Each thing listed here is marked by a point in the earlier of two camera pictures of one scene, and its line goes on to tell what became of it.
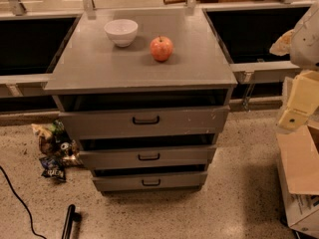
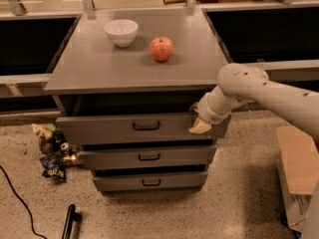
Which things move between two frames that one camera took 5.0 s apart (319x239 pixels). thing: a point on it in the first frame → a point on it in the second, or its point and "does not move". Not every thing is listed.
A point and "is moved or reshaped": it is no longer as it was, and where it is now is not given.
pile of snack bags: [58, 150] does not move
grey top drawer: [133, 122] is moved or reshaped
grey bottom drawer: [180, 181] does not move
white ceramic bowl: [122, 31] does not move
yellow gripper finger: [283, 44] → [194, 107]
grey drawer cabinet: [145, 92] does not move
